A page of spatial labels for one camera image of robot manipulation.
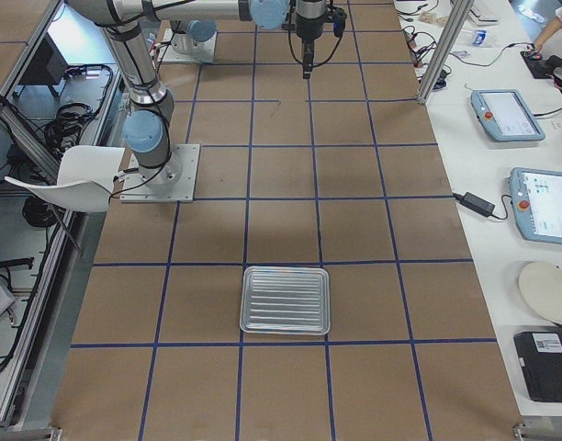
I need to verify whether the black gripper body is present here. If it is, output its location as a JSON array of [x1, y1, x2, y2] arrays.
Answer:
[[301, 39, 315, 67]]

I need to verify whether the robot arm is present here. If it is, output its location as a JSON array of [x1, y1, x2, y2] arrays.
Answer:
[[238, 0, 347, 80], [69, 1, 252, 175]]

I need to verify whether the silver ribbed metal tray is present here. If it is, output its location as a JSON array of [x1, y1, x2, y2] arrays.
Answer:
[[240, 266, 331, 336]]

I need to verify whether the bag of wooden pieces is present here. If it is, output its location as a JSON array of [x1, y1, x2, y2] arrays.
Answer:
[[418, 12, 448, 28]]

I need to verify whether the blue teach pendant far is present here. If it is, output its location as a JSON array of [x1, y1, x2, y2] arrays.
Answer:
[[470, 89, 545, 142]]

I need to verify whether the blue teach pendant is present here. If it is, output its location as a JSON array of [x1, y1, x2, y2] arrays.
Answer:
[[470, 89, 545, 142], [508, 167, 562, 244]]

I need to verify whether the black power adapter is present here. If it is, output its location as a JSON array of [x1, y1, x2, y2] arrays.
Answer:
[[453, 192, 509, 221]]

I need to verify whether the white plastic chair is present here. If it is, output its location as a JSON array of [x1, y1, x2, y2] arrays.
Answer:
[[4, 144, 126, 256]]

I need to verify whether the blue teach pendant near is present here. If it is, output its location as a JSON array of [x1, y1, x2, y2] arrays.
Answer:
[[508, 167, 562, 244]]

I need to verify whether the white round plate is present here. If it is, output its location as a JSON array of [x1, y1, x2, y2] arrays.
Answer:
[[518, 262, 562, 326]]

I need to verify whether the black laptop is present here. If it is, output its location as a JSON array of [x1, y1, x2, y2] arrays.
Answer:
[[513, 332, 562, 403]]

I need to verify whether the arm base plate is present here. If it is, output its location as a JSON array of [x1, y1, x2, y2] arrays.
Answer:
[[118, 144, 200, 203], [158, 28, 217, 64]]

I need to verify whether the aluminium frame post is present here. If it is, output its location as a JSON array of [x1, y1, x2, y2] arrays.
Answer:
[[417, 0, 473, 105]]

